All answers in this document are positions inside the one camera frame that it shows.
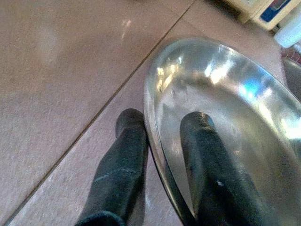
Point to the stainless steel sink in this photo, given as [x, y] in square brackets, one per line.
[294, 70]

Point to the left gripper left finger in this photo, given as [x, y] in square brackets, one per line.
[122, 169]

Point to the beige water ionizer appliance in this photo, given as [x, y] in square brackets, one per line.
[268, 11]

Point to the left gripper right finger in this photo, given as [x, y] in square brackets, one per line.
[211, 169]

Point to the stainless steel plate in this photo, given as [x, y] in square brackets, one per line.
[223, 82]

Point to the white bottle green cap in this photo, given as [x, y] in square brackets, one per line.
[290, 33]

